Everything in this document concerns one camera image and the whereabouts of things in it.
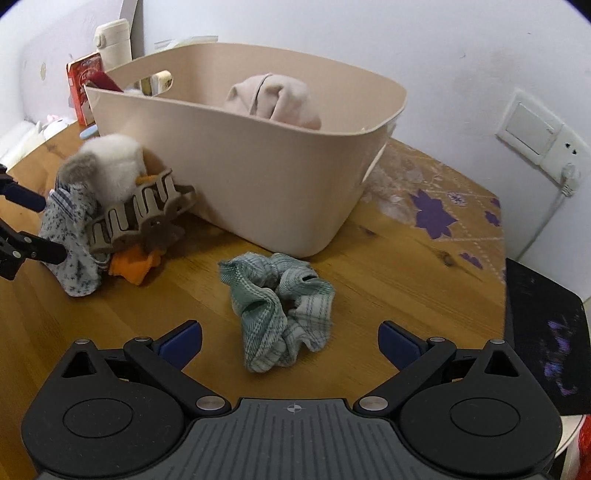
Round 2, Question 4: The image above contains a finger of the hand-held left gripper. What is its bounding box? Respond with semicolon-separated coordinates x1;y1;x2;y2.
0;219;68;281
0;162;48;214

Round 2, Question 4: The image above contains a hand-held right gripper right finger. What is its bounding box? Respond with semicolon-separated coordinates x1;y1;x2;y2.
353;321;527;414

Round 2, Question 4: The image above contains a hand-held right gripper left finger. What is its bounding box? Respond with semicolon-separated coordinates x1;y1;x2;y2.
60;320;232;416

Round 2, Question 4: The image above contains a blue floral cloth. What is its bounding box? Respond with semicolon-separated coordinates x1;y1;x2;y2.
39;182;112;297

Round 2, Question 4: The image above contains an orange plush piece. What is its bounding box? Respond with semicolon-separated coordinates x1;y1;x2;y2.
109;172;163;286

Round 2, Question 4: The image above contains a green plaid scrunchie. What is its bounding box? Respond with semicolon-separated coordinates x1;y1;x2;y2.
218;251;337;374

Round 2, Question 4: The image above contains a white grey plush rabbit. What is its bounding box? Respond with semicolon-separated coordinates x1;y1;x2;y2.
58;134;148;204

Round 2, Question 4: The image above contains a brown hair claw clip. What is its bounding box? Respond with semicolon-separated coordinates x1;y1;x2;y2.
87;168;198;256

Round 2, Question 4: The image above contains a beige plastic basket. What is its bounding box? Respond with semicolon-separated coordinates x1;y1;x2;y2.
83;42;408;259

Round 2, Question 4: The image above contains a wooden desktop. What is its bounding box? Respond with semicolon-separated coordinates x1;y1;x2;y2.
0;117;509;416

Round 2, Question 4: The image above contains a white pillow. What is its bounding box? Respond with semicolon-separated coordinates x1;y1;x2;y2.
0;121;47;167

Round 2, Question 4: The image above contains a white plush sheep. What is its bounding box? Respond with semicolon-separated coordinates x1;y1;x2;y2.
36;114;77;137

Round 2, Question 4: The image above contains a red carton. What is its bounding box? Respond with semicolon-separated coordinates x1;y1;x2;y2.
66;52;105;126

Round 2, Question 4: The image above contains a purple flower table mat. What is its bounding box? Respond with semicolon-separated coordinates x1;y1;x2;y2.
362;138;504;284

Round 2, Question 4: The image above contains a lilac headboard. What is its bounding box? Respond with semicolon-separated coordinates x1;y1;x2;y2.
0;0;145;139

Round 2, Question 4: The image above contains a white thermos bottle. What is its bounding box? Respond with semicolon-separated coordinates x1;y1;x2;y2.
93;19;132;70

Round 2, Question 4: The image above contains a cream round container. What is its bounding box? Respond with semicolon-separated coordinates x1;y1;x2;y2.
561;413;591;460

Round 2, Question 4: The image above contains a red cloth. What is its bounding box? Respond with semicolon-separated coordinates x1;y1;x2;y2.
567;429;591;480

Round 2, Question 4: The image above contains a white plug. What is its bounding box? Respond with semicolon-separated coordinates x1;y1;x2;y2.
556;164;583;197

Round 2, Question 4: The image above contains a beige cloth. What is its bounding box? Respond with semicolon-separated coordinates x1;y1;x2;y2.
225;73;322;131

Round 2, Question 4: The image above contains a white power cable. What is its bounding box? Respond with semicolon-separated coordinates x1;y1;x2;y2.
515;191;566;261

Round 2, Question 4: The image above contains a white wall socket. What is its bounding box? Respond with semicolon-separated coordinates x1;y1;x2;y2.
495;89;591;181

